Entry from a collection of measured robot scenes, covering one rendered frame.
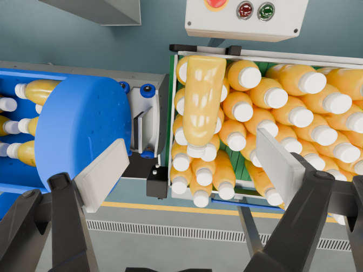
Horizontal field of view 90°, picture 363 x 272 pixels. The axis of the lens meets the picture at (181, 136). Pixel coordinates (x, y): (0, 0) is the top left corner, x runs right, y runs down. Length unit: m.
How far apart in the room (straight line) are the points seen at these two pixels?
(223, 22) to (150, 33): 1.18
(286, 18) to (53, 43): 1.68
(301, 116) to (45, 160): 0.48
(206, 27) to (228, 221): 1.98
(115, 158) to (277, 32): 0.34
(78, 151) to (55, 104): 0.09
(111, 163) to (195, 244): 2.29
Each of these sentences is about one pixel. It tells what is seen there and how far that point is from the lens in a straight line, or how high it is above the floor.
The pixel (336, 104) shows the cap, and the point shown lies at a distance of 0.48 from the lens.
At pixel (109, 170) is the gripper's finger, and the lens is 0.17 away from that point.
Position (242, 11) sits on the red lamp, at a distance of 0.38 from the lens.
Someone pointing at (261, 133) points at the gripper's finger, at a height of 1.32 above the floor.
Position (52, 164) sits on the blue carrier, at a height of 1.23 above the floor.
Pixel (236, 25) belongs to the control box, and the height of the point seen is 1.10.
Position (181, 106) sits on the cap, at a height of 1.09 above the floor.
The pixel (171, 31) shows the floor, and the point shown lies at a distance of 1.50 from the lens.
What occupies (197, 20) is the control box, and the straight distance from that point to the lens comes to 0.38.
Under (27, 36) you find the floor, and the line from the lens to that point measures 1.99.
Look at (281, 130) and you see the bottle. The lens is 0.49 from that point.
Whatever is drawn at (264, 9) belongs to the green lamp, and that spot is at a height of 1.11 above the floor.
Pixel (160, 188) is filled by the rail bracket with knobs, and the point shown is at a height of 1.00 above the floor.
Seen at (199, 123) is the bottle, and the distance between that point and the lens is 0.33.
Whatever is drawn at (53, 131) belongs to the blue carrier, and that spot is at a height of 1.22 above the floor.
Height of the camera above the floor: 1.47
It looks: 68 degrees down
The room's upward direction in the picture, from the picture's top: 167 degrees counter-clockwise
